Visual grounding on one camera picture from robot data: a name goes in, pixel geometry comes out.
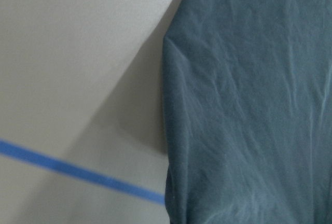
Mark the black graphic t-shirt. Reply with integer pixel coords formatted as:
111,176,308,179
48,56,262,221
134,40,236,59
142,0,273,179
162,0,331,223

